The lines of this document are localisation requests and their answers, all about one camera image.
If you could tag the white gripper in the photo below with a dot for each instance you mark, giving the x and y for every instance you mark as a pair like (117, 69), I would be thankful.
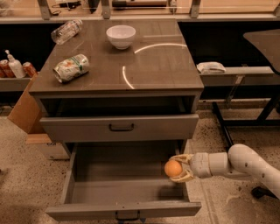
(199, 164)

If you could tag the orange fruit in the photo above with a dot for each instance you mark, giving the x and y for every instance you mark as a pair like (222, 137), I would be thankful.
(173, 168)

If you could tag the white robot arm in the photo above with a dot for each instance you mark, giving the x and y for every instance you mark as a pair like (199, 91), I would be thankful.
(239, 162)

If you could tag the closed upper drawer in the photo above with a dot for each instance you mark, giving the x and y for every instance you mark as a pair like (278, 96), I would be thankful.
(120, 128)

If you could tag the open lower drawer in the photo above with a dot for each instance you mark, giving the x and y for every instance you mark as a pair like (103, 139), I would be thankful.
(124, 181)

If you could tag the grey drawer cabinet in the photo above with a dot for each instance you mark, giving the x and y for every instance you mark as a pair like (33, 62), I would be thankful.
(155, 76)

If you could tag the black office chair base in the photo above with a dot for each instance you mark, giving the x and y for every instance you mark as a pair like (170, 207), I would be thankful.
(259, 192)

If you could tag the folded white cloth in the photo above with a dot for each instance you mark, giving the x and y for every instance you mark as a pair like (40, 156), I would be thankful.
(211, 68)

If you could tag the white ceramic bowl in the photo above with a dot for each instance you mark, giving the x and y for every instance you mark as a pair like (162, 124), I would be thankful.
(121, 36)

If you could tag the dark side table top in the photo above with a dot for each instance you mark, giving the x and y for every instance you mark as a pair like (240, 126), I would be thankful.
(268, 43)

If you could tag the green white soda can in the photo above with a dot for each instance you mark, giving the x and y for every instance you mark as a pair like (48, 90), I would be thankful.
(71, 68)

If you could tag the brown cardboard box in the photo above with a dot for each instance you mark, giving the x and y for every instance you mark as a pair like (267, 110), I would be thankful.
(26, 113)

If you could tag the clear plastic bottle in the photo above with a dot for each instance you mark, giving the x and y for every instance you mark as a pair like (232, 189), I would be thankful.
(66, 31)

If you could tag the red soda can right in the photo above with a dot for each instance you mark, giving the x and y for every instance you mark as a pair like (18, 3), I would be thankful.
(29, 69)

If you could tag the red soda can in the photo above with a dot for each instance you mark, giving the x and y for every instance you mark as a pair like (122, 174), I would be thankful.
(29, 69)
(5, 70)

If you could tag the white pump bottle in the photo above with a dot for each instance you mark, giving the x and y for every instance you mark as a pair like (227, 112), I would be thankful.
(15, 66)

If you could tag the red soda can left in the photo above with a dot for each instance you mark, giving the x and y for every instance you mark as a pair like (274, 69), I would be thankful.
(5, 70)

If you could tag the black table leg frame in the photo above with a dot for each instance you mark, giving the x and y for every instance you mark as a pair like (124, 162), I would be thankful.
(261, 120)

